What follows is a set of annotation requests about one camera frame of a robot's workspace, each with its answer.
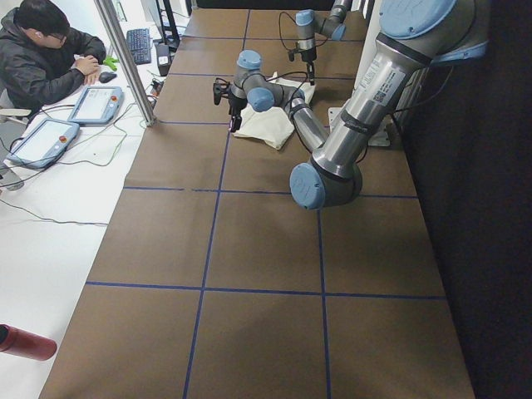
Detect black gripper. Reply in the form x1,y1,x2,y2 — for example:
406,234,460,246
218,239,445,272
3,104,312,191
299,47,317,86
228,91,248,132

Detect cream long-sleeve cat shirt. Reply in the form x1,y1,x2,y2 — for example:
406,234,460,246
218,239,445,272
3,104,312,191
230,70,314,150

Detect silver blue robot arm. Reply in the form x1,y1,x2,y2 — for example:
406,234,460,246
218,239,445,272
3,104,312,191
288,0,352,86
213,1,491,209

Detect small orange electronics box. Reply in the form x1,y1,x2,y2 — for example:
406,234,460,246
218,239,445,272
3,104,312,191
150,79,164,96

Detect black box white label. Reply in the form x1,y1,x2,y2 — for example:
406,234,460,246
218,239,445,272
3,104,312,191
155,43,172,76

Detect black keyboard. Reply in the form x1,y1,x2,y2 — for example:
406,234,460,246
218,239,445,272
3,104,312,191
126,28,151,65

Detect green plastic object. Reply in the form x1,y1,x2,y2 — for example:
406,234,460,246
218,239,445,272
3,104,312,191
103,56,119,71

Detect black computer mouse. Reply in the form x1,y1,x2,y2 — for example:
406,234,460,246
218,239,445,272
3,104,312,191
98,71,117,83

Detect far blue teach pendant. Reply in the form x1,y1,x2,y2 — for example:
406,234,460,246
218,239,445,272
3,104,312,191
67,86,124,126

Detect blue teach pendant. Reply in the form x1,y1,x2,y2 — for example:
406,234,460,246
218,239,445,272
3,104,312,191
67,86,124,126
7,118,80,170

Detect near blue teach pendant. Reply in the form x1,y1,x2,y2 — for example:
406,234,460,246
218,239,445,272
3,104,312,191
7,118,80,170

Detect person in black jacket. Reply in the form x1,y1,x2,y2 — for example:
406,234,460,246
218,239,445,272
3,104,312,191
1,1,106,112

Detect red bottle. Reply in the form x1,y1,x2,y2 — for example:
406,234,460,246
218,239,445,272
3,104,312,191
1,324,57,361

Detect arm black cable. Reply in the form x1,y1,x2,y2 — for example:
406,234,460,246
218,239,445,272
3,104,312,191
278,11,303,53
215,71,308,91

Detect aluminium frame post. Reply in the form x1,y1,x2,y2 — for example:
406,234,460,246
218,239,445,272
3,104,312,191
94,0,156,126

